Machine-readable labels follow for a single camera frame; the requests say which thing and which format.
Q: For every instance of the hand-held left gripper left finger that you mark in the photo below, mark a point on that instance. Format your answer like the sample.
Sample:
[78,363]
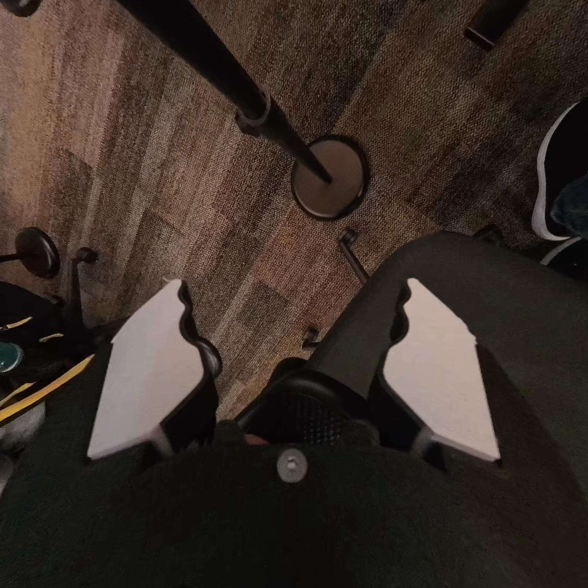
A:
[147,390]

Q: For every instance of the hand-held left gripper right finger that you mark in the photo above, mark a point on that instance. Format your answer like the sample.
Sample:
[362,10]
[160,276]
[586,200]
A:
[436,381]

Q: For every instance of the black caster leg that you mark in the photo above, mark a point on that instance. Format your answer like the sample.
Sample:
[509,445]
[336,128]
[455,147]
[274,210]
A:
[76,285]

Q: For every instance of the black bag yellow stripes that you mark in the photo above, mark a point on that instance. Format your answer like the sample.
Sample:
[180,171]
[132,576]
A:
[27,321]

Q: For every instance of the small round black base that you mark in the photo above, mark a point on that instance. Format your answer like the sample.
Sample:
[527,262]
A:
[36,252]

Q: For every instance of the person's black shoe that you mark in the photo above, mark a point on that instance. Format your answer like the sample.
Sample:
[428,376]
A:
[565,138]

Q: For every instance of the black table foot bar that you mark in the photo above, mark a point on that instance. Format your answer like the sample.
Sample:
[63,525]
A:
[496,18]

